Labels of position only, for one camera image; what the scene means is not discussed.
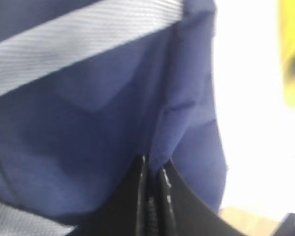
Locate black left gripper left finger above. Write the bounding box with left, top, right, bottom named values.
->
left=75, top=155, right=150, bottom=236

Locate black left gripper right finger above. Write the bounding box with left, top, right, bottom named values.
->
left=157, top=160, right=233, bottom=236

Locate navy blue lunch bag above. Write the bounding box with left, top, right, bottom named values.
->
left=0, top=0, right=227, bottom=236

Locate yellow banana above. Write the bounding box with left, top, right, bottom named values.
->
left=278, top=0, right=295, bottom=109

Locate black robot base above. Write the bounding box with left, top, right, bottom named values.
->
left=274, top=213, right=295, bottom=236

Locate wooden board under table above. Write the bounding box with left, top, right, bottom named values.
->
left=219, top=206, right=286, bottom=236

